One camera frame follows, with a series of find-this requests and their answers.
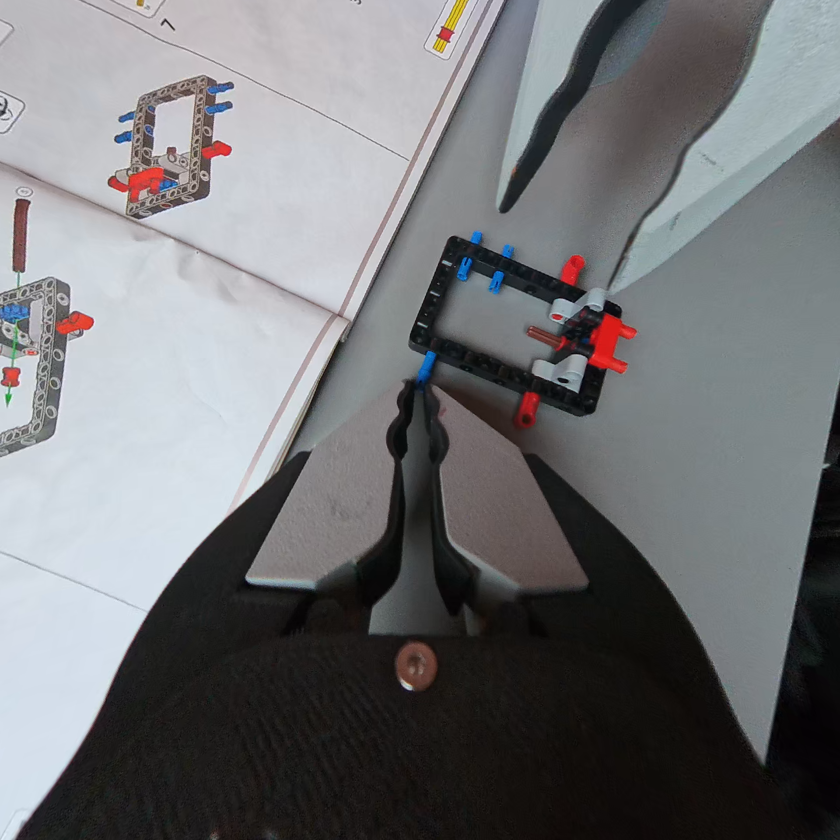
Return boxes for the black lego frame assembly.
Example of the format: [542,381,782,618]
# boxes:
[407,230,639,431]

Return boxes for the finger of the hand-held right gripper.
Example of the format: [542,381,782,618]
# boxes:
[494,0,634,215]
[607,0,840,293]

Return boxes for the white instruction booklet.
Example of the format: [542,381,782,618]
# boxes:
[0,0,509,621]

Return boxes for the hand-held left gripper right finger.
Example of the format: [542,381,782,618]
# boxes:
[427,384,590,616]

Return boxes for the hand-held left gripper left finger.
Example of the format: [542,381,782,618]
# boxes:
[245,381,417,609]

